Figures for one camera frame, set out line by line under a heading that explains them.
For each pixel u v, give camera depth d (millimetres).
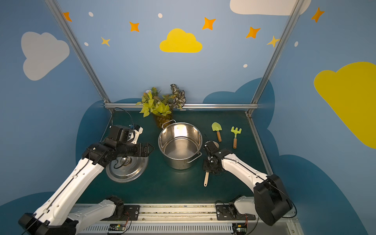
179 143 1009
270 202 415
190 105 1181
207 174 831
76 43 819
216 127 1111
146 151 638
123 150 570
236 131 1081
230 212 675
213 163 617
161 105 955
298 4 687
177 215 750
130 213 746
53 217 371
